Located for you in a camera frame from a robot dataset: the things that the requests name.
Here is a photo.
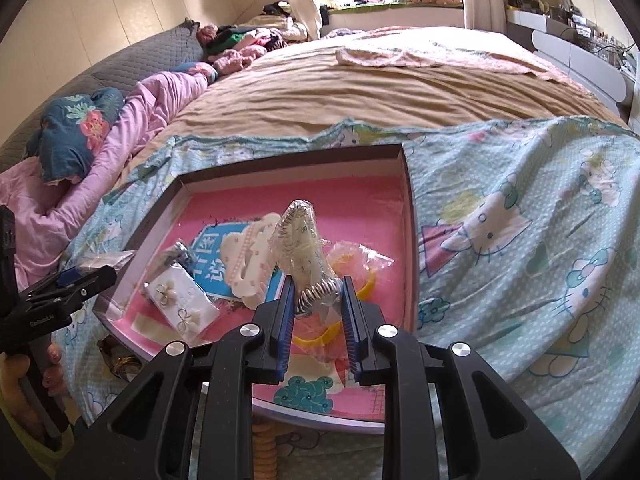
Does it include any blue floral pillow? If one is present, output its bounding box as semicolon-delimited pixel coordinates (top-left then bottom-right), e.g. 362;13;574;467
27;87;126;183

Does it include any cartoon cat print blanket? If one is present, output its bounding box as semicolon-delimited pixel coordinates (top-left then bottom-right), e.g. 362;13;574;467
50;115;640;480

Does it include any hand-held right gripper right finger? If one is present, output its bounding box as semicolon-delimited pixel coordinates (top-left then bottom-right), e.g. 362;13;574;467
342;276;583;480

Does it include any clutter on vanity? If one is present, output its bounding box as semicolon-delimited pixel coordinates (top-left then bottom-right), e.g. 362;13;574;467
507;0;640;68

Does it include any white window bench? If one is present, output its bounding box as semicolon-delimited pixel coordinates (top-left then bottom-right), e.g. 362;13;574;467
320;2;466;36

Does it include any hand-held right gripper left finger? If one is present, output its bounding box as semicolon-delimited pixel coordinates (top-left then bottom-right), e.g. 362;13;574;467
55;275;296;480

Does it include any grey quilted headboard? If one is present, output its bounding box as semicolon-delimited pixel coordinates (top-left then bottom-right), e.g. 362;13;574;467
0;20;206;161

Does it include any tan bedsheet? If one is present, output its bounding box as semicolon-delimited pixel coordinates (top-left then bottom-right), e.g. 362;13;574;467
155;25;626;143

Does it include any white vanity table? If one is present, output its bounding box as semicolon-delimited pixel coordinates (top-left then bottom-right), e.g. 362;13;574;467
505;7;636;116

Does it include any pearl flower earring card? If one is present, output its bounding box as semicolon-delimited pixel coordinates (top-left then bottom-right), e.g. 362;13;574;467
142;267;221;333

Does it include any pink quilt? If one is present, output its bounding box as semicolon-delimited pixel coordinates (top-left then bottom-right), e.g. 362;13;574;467
0;70;211;291

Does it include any pile of clothes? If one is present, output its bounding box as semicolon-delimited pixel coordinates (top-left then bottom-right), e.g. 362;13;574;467
197;12;308;76

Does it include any shallow cardboard box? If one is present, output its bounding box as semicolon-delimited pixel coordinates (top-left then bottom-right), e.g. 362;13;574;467
92;143;418;436

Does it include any person's left hand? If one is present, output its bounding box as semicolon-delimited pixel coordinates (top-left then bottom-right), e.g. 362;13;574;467
40;345;68;398

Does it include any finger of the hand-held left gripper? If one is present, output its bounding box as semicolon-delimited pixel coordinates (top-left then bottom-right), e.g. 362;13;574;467
25;265;118;313
22;266;93;297

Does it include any orange spiral hair tie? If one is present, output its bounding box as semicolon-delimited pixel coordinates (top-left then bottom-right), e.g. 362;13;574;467
250;417;278;480

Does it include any bagged silver comb clip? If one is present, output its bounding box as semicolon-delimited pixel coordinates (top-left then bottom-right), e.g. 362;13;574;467
267;199;346;321

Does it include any bagged yellow bracelet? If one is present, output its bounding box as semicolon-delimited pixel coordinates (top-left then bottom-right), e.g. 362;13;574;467
292;240;396;366

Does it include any white hair claw clip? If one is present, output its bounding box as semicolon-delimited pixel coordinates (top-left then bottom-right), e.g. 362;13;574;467
220;212;283;311

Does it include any bagged silver hair accessory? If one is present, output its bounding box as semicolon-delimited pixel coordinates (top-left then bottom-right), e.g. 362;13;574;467
157;240;201;278

